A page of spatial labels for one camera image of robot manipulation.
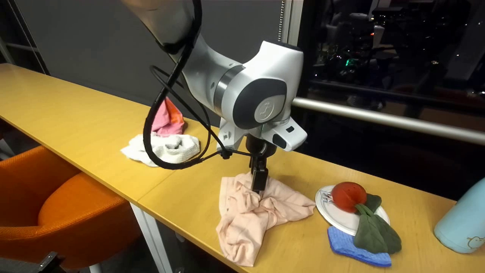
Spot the red toy tomato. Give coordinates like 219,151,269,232
331,180,369,214

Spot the orange chair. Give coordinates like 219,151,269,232
0,144,141,273

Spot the light blue cup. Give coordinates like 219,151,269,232
432,176,485,255

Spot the white terry towel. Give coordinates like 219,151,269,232
120,132,202,168

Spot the blue cloth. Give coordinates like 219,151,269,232
326,224,395,268

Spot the grey metal table leg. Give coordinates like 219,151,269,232
129,201,175,273

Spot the thin black cable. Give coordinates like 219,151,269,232
151,65,252,157

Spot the dark green cloth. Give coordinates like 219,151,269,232
354,194,404,255

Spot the white window frame post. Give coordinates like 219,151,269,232
279,0,305,50

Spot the white paper plate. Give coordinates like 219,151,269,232
314,183,392,238

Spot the silver metal rail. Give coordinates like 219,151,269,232
291,95,485,147

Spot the light pink printed shirt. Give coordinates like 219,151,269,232
216,171,317,268

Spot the bright pink cloth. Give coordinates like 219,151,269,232
151,97,188,138

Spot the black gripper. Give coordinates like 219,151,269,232
246,135,279,194

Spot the thick black cable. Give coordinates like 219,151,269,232
141,0,226,171

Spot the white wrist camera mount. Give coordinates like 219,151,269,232
263,118,310,151

